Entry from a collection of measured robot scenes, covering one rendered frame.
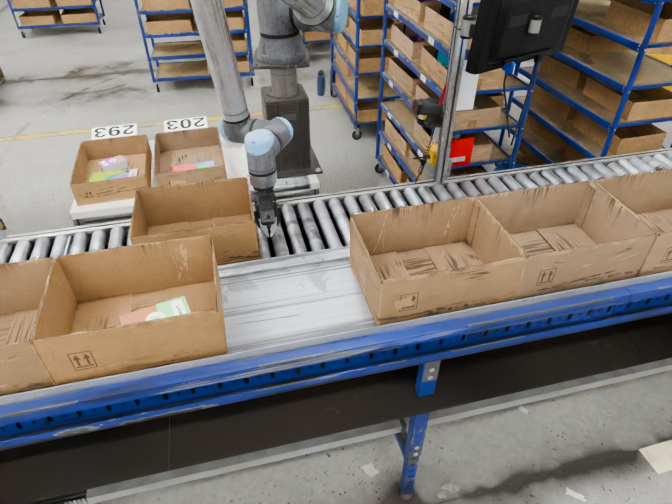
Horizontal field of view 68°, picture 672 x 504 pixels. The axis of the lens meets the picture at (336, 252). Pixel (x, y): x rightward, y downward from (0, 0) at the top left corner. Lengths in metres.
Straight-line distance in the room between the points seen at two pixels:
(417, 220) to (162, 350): 0.79
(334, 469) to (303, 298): 0.88
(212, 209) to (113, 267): 0.60
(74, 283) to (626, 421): 2.14
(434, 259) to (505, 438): 0.97
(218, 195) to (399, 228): 0.74
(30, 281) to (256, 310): 0.59
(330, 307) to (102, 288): 0.62
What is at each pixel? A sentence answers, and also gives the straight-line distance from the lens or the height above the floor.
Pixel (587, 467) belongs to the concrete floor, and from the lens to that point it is 2.31.
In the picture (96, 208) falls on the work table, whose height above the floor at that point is 0.75.
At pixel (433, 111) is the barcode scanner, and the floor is 1.06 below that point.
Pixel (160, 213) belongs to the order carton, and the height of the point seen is 0.81.
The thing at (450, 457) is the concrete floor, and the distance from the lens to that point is 2.16.
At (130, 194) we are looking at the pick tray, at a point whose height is 0.77.
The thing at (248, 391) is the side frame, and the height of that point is 0.82.
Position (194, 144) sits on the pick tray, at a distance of 2.49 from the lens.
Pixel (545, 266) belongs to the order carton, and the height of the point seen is 1.00.
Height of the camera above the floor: 1.86
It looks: 39 degrees down
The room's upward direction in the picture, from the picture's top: straight up
